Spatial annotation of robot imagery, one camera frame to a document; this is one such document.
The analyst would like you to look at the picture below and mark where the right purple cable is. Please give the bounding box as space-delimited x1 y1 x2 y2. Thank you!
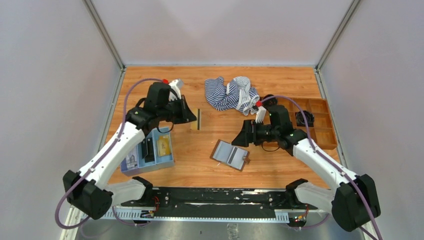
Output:
255 95 385 240

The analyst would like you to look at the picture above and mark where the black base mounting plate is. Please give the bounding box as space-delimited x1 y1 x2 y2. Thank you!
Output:
121 187 315 219

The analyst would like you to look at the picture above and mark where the blue plastic organizer box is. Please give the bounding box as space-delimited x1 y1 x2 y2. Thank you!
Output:
120 127 175 177

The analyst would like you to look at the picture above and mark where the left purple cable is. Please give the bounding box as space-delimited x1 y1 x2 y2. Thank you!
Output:
54 78 170 230

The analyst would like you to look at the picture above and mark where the purple cable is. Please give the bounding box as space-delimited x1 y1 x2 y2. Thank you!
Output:
255 95 385 240
54 78 170 230

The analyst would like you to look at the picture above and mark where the black coiled belt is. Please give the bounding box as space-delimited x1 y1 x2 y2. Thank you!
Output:
295 110 315 127
260 94 278 109

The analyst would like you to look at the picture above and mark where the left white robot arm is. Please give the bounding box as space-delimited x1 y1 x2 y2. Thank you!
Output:
55 78 197 220

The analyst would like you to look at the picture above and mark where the blue striped cloth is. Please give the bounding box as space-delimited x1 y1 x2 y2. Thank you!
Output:
204 76 260 116

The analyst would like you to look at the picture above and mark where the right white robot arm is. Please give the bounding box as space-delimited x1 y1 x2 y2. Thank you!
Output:
231 105 381 232

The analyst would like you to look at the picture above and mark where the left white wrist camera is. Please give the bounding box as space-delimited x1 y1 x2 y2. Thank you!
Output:
168 79 184 101

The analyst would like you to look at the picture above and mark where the wooden compartment tray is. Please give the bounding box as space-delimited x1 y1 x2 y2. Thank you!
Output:
260 94 338 150

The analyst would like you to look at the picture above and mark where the brown leather card holder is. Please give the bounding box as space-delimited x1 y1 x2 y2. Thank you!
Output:
209 139 251 172

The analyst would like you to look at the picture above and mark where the black coiled belt top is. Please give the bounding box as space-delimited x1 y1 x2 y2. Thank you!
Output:
260 94 278 109

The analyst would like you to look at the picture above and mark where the black coiled belt right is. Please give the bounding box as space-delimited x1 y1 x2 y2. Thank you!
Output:
295 110 315 127

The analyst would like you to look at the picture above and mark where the gold card in box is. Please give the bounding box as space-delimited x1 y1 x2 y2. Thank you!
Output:
156 135 172 157

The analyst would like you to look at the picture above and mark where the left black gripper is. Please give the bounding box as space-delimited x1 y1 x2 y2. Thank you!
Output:
158 95 197 125

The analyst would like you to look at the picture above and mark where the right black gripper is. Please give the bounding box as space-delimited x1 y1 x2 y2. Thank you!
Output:
231 119 280 148

